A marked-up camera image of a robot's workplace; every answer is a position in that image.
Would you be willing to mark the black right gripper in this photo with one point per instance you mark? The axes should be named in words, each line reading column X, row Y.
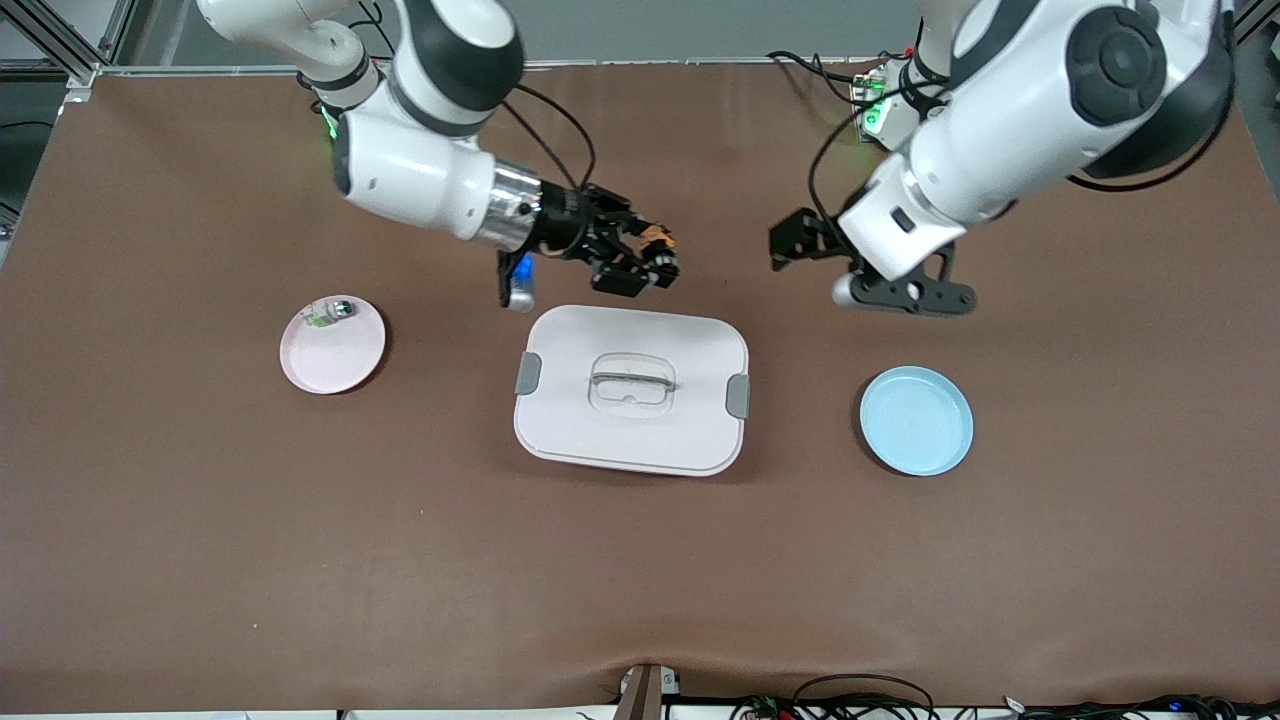
column 566, row 226

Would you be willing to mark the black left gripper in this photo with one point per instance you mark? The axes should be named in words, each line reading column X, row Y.
column 800, row 238

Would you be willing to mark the orange and black push-button switch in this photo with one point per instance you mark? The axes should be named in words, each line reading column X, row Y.
column 660, row 250

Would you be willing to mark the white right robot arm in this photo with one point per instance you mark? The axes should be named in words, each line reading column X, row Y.
column 420, row 170

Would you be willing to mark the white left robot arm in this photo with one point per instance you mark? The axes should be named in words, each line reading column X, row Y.
column 1000, row 130

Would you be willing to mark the grey box lid clip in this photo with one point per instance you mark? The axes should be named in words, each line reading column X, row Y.
column 738, row 396
column 528, row 373

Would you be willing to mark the white lidded storage box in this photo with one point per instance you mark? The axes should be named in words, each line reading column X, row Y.
column 630, row 440

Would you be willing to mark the light blue round plate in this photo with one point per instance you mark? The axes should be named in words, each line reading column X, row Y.
column 917, row 422

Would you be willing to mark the white round plate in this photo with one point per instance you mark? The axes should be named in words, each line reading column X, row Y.
column 335, row 355

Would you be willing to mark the green and silver push-button switch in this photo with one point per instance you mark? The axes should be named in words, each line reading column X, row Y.
column 328, row 313

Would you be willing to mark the aluminium frame profile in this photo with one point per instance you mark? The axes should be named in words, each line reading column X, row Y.
column 70, row 50

